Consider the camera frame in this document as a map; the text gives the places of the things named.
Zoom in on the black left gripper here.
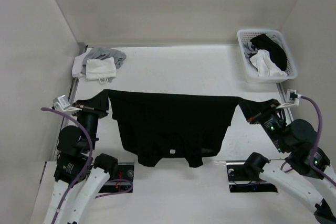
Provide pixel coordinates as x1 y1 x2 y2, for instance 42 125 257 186
72 89 110 151

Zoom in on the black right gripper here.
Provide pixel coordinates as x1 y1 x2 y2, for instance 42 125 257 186
236 97 288 152

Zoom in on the black tank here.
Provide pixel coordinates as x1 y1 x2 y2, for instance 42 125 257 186
75 89 279 168
250 34 288 71

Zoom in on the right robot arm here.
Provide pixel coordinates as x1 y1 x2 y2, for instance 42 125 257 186
239 99 335 223

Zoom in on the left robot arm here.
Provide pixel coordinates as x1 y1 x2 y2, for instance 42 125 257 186
42 105 118 223

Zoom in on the white tank top under stack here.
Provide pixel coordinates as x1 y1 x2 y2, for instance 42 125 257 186
71 52 87 79

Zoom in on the folded white tank top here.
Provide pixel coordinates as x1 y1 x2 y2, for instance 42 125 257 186
86 58 117 84

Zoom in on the white tank top in basket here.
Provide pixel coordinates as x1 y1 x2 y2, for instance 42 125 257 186
249 49 287 77

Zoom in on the folded grey tank top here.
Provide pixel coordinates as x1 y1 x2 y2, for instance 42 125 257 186
81 47 127 76

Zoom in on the grey tank top in basket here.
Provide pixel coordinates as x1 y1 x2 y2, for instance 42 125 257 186
243 41 258 59

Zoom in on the black tank top in basket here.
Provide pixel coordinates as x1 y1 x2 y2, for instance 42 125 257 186
250 34 288 71

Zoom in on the white plastic laundry basket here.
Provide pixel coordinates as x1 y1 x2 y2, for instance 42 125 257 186
237 29 298 83

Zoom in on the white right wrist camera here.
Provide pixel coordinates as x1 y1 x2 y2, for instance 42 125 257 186
277 89 301 109

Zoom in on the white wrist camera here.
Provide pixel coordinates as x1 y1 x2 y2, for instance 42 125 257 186
51 95 80 113
277 89 301 109

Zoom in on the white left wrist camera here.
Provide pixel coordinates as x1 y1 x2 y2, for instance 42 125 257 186
51 95 80 113

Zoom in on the left metal table rail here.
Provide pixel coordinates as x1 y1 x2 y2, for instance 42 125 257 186
54 42 88 162

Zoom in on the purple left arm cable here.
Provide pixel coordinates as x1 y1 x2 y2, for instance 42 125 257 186
41 106 132 224

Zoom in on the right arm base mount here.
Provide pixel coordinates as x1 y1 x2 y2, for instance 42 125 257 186
226 162 278 193

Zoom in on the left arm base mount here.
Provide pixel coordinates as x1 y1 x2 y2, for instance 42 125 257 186
99 163 134 193

